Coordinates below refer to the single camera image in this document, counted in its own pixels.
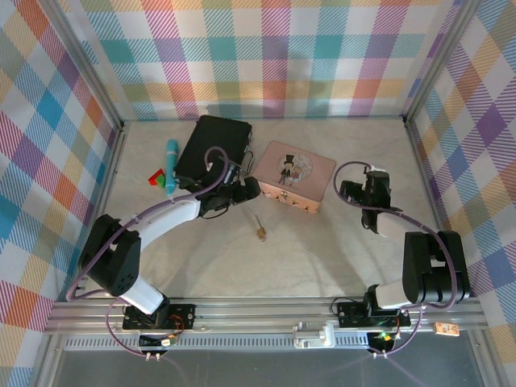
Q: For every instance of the teal pen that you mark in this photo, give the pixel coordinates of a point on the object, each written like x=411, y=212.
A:
x=171, y=161

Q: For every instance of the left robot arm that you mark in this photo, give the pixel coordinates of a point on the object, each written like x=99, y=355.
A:
x=169, y=216

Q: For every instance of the small orange tag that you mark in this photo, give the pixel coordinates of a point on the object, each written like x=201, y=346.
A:
x=446, y=329

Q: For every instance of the slotted metal strip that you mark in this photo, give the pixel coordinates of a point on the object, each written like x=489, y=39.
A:
x=242, y=342

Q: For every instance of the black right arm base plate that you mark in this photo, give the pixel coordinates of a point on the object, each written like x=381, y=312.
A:
x=348, y=314

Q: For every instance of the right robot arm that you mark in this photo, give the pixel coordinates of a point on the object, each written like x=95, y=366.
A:
x=389, y=225

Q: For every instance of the silver metal bracket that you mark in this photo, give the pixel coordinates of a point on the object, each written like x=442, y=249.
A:
x=314, y=334

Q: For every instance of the long aluminium mounting rail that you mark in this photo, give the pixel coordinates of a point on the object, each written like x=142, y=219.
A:
x=262, y=312

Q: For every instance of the aluminium side rail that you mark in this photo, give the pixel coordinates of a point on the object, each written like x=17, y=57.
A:
x=424, y=181
x=106, y=181

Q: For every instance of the small brass padlock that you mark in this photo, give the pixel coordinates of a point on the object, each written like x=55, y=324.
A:
x=262, y=233

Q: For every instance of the red toy block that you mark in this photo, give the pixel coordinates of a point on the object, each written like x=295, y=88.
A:
x=154, y=180

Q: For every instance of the black carrying case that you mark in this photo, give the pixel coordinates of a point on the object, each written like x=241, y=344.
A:
x=213, y=137

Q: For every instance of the green toy block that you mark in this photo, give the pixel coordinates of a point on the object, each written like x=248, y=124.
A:
x=161, y=177

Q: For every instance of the pink tin box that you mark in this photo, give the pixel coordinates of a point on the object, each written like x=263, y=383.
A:
x=314, y=177

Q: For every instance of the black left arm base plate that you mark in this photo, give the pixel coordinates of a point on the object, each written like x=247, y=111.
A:
x=185, y=314

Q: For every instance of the aluminium corner post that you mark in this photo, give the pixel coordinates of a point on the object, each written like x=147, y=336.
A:
x=439, y=60
x=89, y=68

